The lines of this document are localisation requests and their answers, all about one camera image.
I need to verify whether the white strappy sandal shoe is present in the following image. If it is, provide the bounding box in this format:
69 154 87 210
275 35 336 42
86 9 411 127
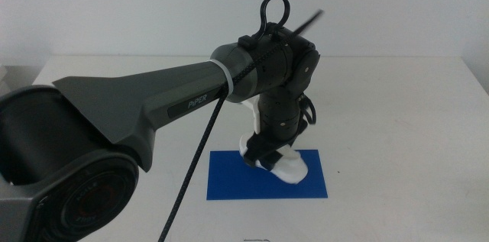
239 134 309 186

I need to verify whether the blue rectangular mat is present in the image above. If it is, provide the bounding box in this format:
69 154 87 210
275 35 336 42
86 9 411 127
206 149 329 201

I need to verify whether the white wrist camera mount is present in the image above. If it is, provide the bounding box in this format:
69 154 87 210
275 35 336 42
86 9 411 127
241 95 265 136

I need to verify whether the black braided cable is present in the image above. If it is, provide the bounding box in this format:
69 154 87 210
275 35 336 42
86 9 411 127
157 0 325 242

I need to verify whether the thin black cable loop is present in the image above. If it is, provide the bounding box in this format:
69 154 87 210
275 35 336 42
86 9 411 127
299 94 318 127

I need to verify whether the white cable tie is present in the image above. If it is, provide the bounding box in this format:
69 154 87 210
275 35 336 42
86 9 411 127
208 58 235 102

